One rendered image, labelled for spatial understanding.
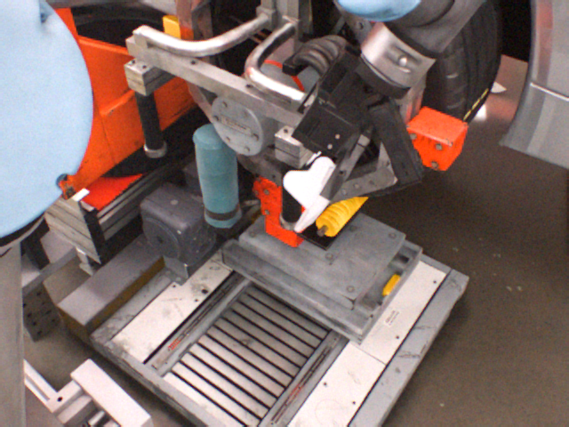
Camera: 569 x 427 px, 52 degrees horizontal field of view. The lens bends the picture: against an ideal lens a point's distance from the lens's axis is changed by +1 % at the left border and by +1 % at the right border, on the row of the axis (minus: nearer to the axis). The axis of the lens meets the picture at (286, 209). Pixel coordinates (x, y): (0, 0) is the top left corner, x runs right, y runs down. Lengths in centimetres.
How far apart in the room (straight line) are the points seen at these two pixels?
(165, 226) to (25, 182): 131
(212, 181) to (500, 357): 102
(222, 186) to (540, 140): 67
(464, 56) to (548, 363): 107
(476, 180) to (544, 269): 44
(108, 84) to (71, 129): 120
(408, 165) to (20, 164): 50
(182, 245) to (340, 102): 99
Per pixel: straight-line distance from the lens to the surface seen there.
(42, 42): 27
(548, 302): 204
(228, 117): 110
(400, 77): 64
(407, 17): 56
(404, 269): 176
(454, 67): 108
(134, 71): 111
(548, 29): 115
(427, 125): 108
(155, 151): 121
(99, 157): 151
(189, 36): 131
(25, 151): 28
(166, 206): 160
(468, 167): 239
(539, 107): 122
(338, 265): 167
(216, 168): 128
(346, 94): 67
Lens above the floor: 153
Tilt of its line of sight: 46 degrees down
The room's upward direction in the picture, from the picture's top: straight up
